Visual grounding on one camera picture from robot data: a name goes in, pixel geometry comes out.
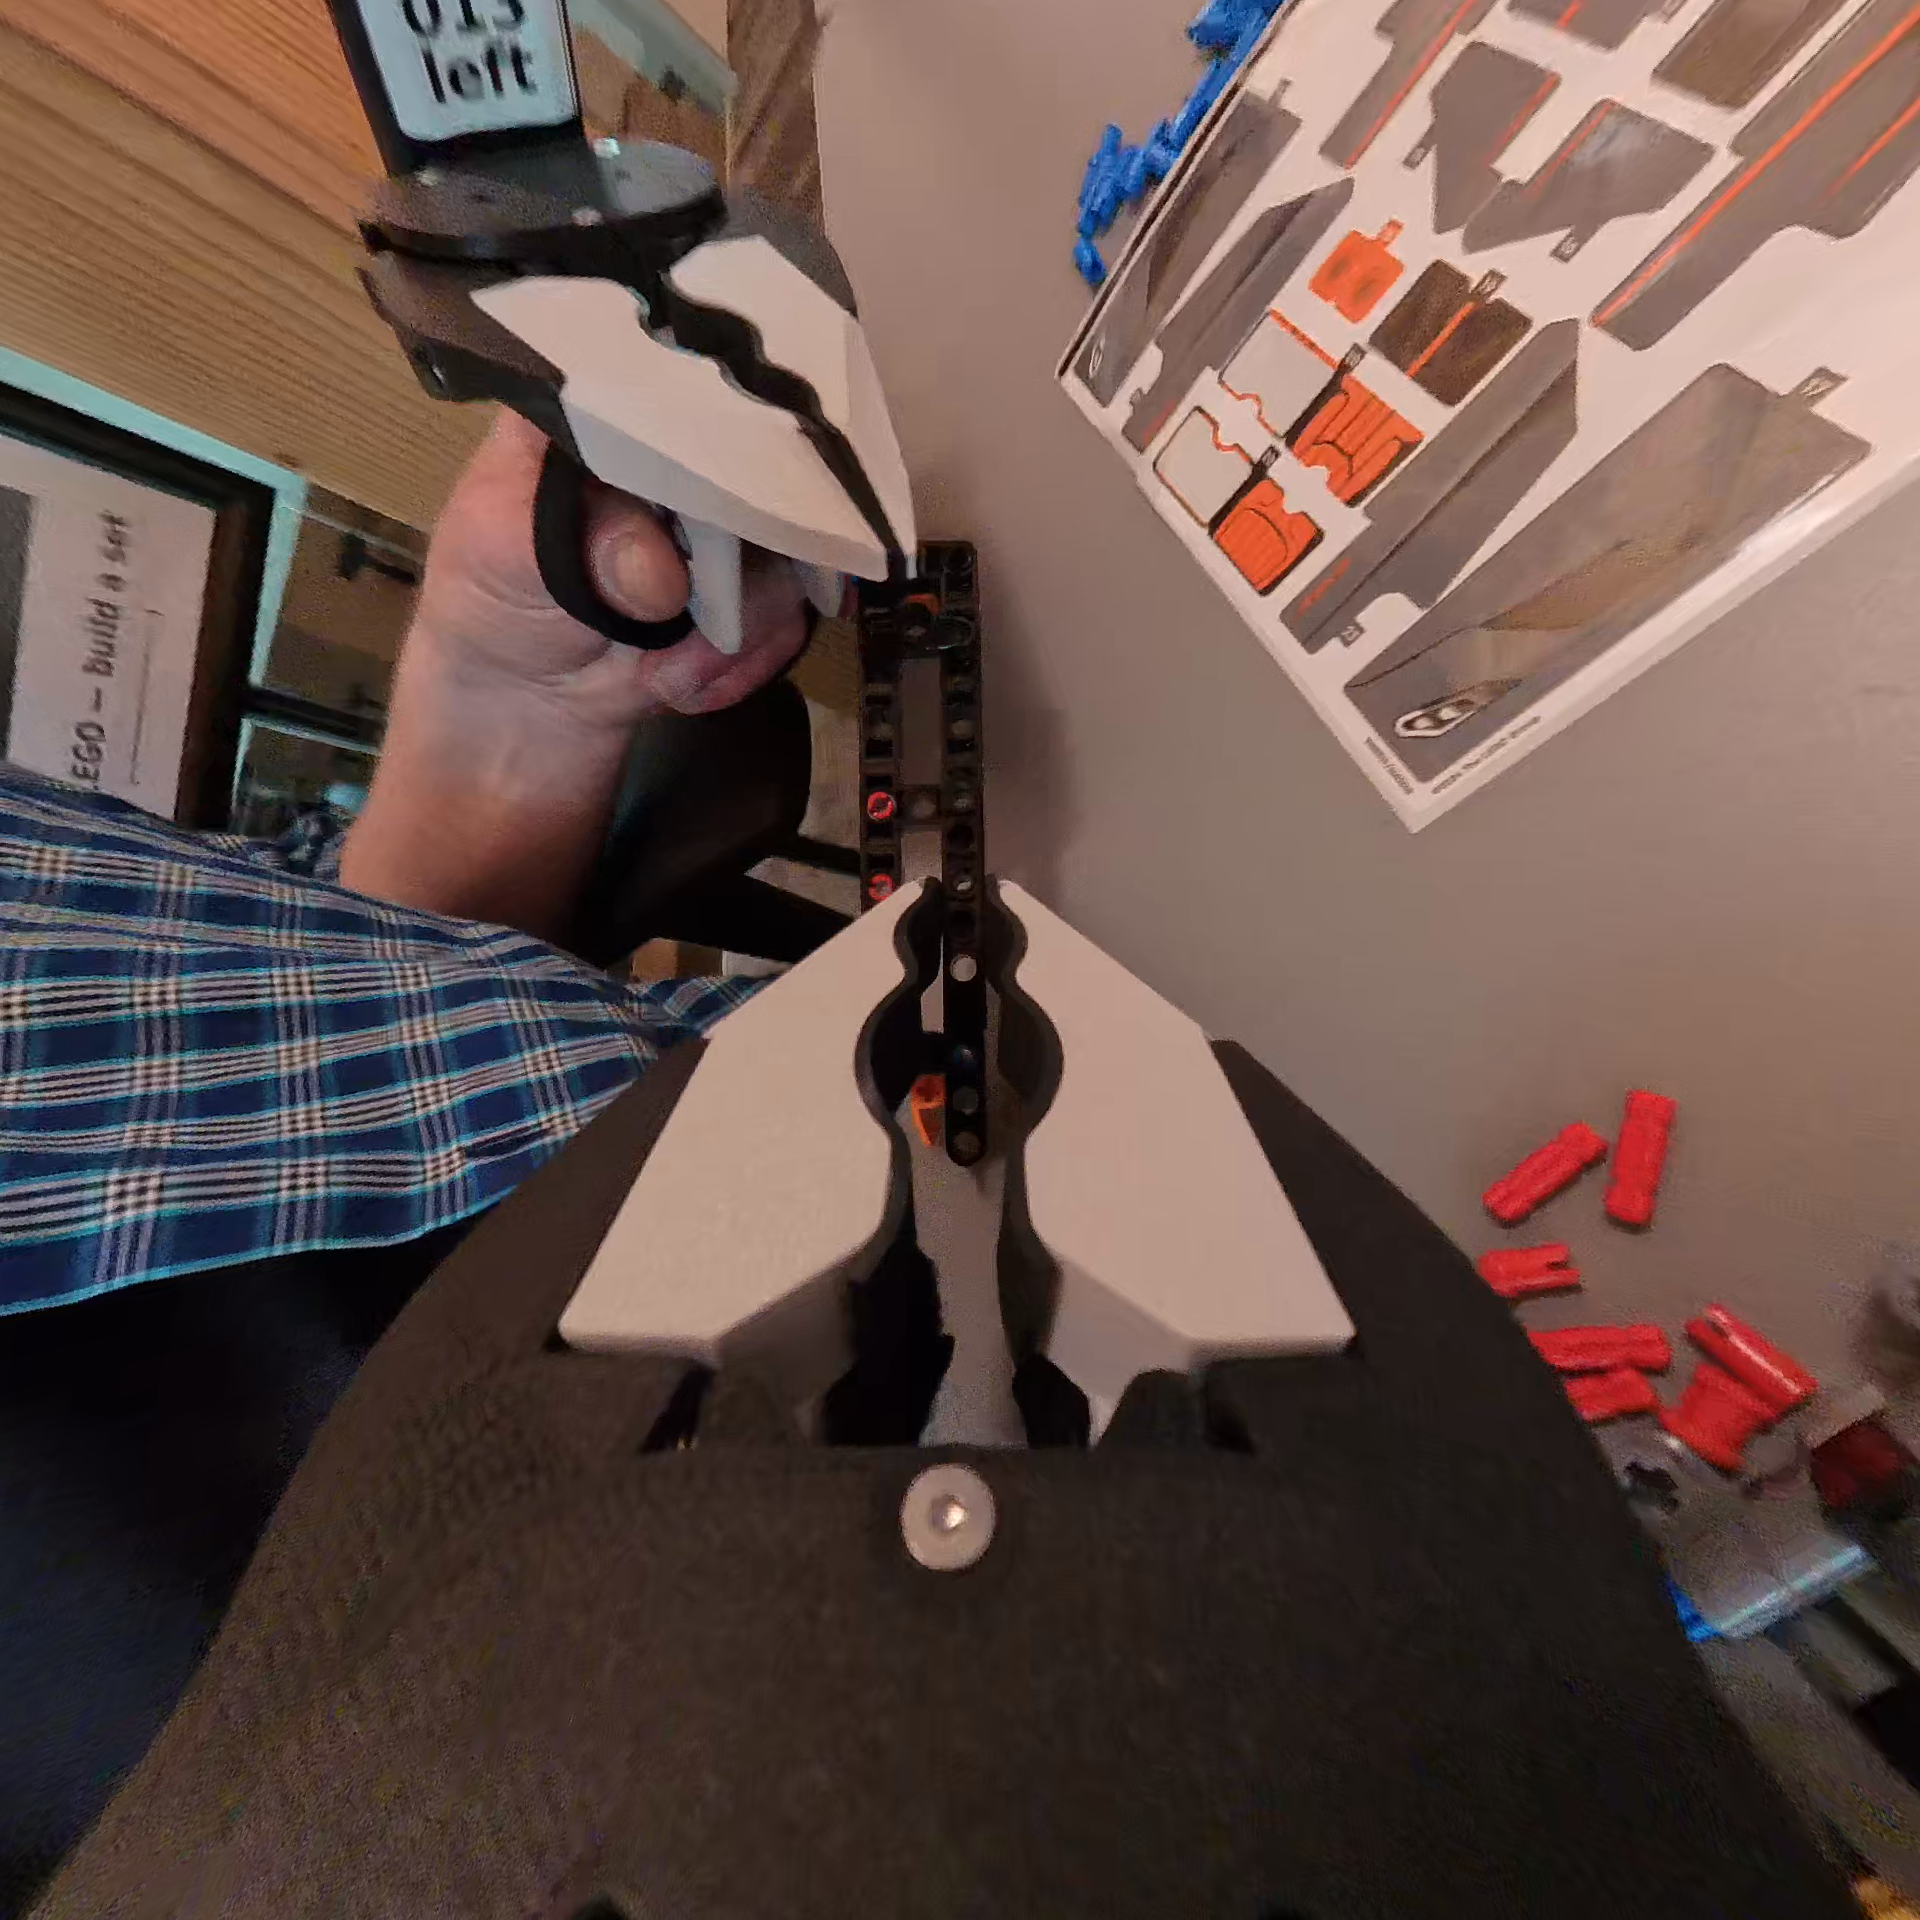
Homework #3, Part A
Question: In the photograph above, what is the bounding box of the blue plaid shirt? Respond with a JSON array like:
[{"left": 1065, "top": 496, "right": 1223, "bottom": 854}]
[{"left": 0, "top": 764, "right": 771, "bottom": 1324}]

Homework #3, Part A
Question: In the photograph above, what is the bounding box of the black mesh office chair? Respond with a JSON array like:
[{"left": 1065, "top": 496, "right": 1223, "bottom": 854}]
[{"left": 575, "top": 680, "right": 861, "bottom": 965}]

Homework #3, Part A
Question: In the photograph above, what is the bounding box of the lego sticker sheet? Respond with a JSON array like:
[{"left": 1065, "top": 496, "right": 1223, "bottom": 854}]
[{"left": 1057, "top": 0, "right": 1920, "bottom": 836}]

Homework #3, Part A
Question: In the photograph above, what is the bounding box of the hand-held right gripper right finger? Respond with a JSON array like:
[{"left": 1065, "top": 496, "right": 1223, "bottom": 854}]
[{"left": 984, "top": 873, "right": 1360, "bottom": 1449}]

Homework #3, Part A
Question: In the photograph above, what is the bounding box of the pile of blue lego pins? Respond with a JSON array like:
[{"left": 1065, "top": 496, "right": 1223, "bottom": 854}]
[{"left": 1069, "top": 0, "right": 1295, "bottom": 288}]

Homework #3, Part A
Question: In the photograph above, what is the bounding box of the dark navy garment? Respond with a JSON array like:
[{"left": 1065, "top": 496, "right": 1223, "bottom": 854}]
[{"left": 0, "top": 1230, "right": 504, "bottom": 1909}]

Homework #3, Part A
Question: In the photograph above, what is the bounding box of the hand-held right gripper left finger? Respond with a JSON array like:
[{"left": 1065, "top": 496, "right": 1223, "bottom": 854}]
[{"left": 556, "top": 878, "right": 955, "bottom": 1449}]

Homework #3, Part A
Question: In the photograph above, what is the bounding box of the pile of red lego pins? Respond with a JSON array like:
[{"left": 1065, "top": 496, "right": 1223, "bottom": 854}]
[{"left": 1477, "top": 1083, "right": 1821, "bottom": 1476}]

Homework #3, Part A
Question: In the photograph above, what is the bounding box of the person's left forearm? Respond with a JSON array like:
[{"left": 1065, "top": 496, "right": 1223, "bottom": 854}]
[{"left": 338, "top": 705, "right": 634, "bottom": 934}]

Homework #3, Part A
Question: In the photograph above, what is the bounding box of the wooden plywood partition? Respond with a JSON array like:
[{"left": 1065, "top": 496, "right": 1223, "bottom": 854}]
[{"left": 0, "top": 0, "right": 824, "bottom": 496}]

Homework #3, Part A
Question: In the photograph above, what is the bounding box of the framed printed sign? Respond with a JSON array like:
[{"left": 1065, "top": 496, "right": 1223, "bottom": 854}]
[{"left": 0, "top": 382, "right": 282, "bottom": 831}]

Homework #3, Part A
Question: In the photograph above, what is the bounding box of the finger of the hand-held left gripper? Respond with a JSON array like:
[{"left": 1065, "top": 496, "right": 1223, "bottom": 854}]
[
  {"left": 670, "top": 233, "right": 924, "bottom": 573},
  {"left": 468, "top": 273, "right": 895, "bottom": 588}
]

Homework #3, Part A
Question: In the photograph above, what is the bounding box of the person's left hand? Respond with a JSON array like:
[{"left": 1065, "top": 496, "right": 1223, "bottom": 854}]
[{"left": 408, "top": 407, "right": 824, "bottom": 740}]

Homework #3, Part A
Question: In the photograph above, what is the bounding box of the lego car chassis build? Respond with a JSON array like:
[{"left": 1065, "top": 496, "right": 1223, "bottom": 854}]
[{"left": 1588, "top": 1245, "right": 1920, "bottom": 1906}]

